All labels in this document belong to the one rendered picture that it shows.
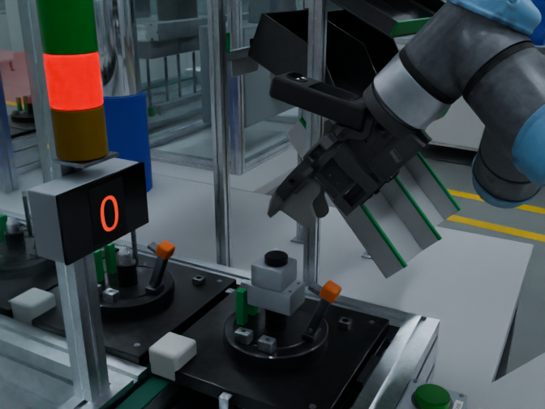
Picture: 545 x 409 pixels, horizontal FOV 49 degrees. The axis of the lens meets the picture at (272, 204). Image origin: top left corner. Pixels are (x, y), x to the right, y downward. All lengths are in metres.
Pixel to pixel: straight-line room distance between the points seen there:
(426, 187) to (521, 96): 0.65
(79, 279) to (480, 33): 0.47
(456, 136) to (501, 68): 4.37
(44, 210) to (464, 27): 0.42
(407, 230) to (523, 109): 0.53
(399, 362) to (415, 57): 0.41
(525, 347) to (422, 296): 1.58
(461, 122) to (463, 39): 4.32
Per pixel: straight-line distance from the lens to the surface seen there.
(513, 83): 0.56
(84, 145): 0.60
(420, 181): 1.18
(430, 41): 0.60
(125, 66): 1.60
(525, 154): 0.56
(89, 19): 0.59
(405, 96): 0.60
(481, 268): 1.32
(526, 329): 2.85
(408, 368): 0.81
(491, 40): 0.58
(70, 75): 0.59
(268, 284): 0.76
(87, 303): 0.71
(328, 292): 0.74
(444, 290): 1.21
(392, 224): 1.03
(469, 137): 4.90
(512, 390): 0.98
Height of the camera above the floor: 1.43
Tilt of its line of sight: 21 degrees down
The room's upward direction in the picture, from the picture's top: straight up
